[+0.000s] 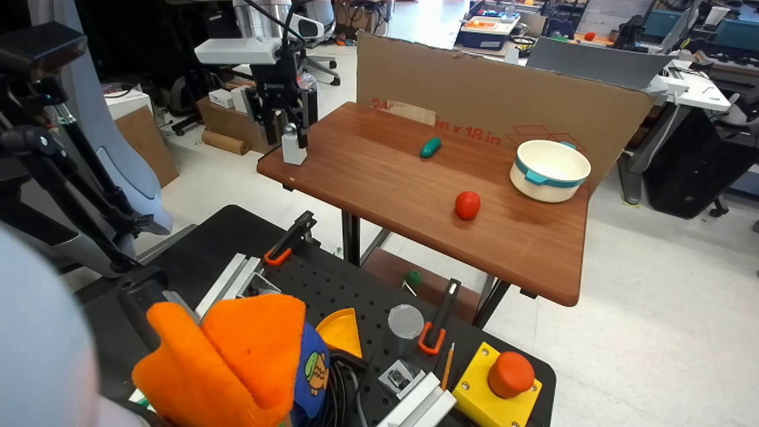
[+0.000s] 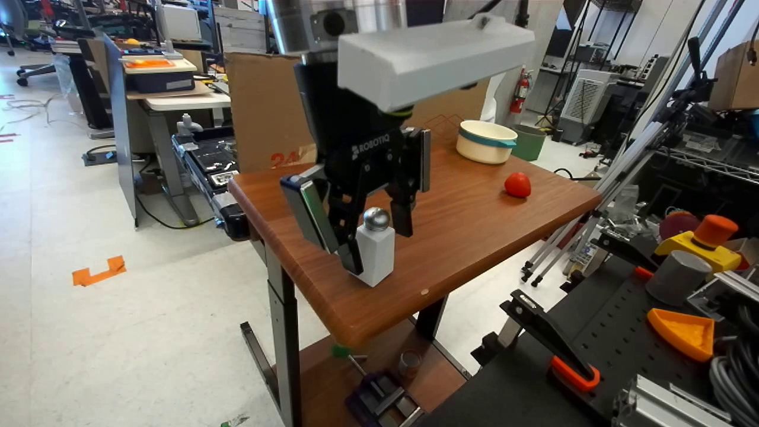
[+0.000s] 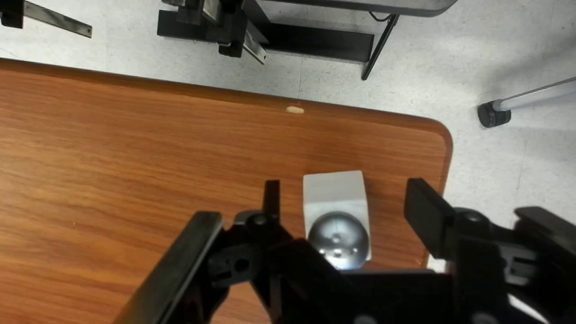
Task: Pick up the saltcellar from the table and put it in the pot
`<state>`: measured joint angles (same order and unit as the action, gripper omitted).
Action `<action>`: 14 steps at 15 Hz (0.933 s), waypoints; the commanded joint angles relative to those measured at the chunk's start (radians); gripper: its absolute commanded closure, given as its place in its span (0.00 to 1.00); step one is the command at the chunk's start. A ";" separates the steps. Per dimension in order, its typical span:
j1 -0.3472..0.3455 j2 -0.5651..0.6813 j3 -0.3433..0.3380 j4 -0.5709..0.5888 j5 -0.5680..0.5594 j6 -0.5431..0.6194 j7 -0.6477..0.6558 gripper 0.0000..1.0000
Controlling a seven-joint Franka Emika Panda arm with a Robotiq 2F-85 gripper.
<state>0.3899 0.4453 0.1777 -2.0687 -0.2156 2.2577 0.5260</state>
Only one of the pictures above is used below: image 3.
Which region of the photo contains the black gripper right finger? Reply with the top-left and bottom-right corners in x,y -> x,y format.
403,177 -> 576,324

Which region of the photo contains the white saltcellar silver top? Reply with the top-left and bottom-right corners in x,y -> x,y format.
300,170 -> 374,272

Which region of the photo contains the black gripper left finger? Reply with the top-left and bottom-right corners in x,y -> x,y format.
113,179 -> 302,324

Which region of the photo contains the black metal frame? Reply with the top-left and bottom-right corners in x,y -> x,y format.
156,0 -> 401,82

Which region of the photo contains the black metal bar bracket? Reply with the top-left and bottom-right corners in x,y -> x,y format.
0,0 -> 93,40

